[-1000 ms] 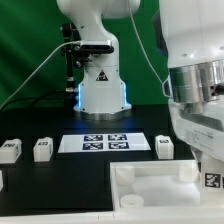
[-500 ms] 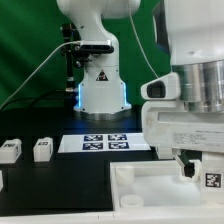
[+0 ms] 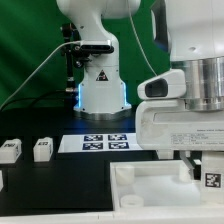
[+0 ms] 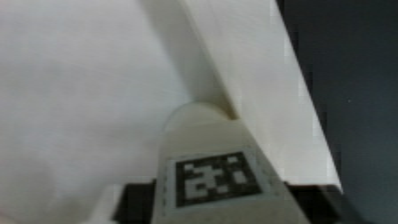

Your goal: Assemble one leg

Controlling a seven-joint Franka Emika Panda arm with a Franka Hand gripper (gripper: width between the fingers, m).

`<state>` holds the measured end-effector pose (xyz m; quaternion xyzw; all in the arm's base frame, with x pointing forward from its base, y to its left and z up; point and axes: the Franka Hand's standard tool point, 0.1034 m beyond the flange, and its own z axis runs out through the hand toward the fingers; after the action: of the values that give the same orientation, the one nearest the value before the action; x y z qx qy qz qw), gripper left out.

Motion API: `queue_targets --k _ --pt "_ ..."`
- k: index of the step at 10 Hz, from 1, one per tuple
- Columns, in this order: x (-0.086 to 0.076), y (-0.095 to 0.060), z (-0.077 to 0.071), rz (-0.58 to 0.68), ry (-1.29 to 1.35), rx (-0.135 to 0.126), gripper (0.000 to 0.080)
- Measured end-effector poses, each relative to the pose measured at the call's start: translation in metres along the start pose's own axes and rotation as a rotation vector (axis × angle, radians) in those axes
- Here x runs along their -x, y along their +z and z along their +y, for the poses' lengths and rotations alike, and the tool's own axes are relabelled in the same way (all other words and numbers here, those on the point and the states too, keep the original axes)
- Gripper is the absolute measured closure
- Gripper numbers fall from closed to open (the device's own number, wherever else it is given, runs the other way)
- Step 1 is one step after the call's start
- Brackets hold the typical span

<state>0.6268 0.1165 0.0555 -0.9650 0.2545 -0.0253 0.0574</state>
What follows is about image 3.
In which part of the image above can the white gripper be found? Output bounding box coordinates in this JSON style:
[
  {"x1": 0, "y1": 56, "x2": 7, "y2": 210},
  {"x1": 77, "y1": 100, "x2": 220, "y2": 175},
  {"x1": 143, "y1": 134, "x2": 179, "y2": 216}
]
[{"x1": 135, "y1": 100, "x2": 224, "y2": 177}]

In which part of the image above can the white square tabletop tray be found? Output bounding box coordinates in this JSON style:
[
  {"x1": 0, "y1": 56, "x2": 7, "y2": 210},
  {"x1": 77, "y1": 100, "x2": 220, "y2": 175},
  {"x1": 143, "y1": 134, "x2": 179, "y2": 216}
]
[{"x1": 110, "y1": 160, "x2": 224, "y2": 210}]

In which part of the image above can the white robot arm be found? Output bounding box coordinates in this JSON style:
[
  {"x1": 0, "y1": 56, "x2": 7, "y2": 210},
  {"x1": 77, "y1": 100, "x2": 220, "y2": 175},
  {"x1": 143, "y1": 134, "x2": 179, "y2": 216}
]
[{"x1": 56, "y1": 0, "x2": 224, "y2": 178}]

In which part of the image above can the white sheet with markers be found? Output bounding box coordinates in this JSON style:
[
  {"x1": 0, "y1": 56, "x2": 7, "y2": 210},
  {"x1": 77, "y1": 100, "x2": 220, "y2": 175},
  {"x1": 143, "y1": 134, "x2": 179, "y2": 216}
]
[{"x1": 58, "y1": 133, "x2": 141, "y2": 153}]

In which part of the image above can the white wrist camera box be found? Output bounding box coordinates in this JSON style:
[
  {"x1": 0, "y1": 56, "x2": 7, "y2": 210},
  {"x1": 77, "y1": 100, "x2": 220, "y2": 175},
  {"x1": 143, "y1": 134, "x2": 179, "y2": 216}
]
[{"x1": 137, "y1": 69, "x2": 186, "y2": 100}]

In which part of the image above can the white cable right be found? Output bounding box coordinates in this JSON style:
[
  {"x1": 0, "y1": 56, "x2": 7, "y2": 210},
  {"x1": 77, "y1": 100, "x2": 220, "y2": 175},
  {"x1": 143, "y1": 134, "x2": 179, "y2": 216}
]
[{"x1": 126, "y1": 0, "x2": 158, "y2": 77}]

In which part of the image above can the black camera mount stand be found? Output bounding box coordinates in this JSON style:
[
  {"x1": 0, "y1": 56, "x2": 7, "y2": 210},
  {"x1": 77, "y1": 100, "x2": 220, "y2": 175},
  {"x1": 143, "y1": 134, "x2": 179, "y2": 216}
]
[{"x1": 61, "y1": 23, "x2": 88, "y2": 109}]

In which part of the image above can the black cable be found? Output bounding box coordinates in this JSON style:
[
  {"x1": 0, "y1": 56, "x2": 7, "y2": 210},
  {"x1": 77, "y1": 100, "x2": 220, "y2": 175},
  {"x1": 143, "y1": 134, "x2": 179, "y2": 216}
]
[{"x1": 0, "y1": 88, "x2": 75, "y2": 113}]

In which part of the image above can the grey cable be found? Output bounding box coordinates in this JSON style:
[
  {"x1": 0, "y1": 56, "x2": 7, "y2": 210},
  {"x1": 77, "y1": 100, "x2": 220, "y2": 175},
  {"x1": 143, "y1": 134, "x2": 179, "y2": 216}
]
[{"x1": 0, "y1": 40, "x2": 83, "y2": 111}]

